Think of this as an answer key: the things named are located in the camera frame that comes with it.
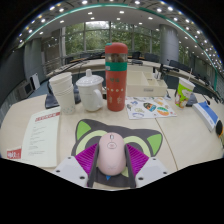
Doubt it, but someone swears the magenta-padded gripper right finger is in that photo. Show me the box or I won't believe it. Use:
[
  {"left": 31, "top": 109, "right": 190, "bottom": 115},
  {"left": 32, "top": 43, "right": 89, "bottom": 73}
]
[{"left": 124, "top": 143, "right": 169, "bottom": 189}]

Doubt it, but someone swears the red and white magazine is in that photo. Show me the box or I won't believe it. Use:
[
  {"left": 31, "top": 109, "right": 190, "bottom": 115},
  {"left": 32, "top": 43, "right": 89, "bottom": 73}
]
[{"left": 5, "top": 146, "right": 23, "bottom": 160}]

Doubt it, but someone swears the group of dark office chairs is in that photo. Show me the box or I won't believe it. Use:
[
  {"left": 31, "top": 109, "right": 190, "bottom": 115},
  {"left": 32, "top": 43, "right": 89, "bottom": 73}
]
[{"left": 64, "top": 49, "right": 214, "bottom": 88}]

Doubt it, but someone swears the pink computer mouse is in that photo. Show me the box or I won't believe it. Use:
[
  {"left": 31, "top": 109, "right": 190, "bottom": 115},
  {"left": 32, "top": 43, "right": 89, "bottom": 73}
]
[{"left": 96, "top": 132, "right": 127, "bottom": 177}]

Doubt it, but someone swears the white lidded ceramic mug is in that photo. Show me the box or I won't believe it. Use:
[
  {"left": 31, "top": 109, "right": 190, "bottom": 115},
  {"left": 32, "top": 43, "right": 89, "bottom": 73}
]
[{"left": 75, "top": 68, "right": 105, "bottom": 113}]

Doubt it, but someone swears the cream desk organizer box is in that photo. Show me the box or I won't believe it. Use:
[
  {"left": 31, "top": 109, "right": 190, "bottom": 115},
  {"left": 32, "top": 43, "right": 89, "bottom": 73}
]
[{"left": 126, "top": 70, "right": 169, "bottom": 98}]

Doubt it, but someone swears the group of ceiling lights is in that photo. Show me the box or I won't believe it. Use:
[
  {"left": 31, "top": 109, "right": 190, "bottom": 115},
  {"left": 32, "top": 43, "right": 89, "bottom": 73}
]
[{"left": 18, "top": 0, "right": 221, "bottom": 68}]

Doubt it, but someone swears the colourful sticker sheet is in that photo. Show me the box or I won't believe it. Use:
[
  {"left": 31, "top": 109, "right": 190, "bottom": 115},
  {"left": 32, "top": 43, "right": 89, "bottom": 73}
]
[{"left": 125, "top": 96, "right": 178, "bottom": 120}]

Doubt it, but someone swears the white printed paper sheet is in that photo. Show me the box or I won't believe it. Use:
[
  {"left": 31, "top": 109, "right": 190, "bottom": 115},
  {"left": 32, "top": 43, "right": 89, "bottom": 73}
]
[{"left": 20, "top": 106, "right": 62, "bottom": 168}]

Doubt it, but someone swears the printed paper cup with straw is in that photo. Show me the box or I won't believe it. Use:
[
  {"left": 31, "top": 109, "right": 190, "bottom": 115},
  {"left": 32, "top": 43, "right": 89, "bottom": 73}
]
[{"left": 174, "top": 68, "right": 196, "bottom": 109}]

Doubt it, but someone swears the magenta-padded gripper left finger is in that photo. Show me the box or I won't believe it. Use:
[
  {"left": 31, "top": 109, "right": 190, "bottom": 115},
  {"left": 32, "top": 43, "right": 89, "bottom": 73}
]
[{"left": 53, "top": 143, "right": 100, "bottom": 189}]

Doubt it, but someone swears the red drink bottle green band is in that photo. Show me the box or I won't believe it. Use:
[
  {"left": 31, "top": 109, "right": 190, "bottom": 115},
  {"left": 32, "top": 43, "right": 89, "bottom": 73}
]
[{"left": 104, "top": 42, "right": 129, "bottom": 112}]

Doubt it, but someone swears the cat face mouse pad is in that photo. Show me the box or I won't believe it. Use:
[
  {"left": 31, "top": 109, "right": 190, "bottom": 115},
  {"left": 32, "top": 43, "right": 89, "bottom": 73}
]
[{"left": 70, "top": 118, "right": 164, "bottom": 188}]

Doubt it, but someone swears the blue and white book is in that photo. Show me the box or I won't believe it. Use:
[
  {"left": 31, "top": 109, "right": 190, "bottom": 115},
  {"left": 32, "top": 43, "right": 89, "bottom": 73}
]
[{"left": 192, "top": 100, "right": 219, "bottom": 133}]

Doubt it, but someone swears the stack of white paper cups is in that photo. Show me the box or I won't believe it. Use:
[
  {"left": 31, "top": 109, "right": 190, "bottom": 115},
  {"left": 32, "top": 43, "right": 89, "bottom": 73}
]
[{"left": 48, "top": 71, "right": 77, "bottom": 116}]

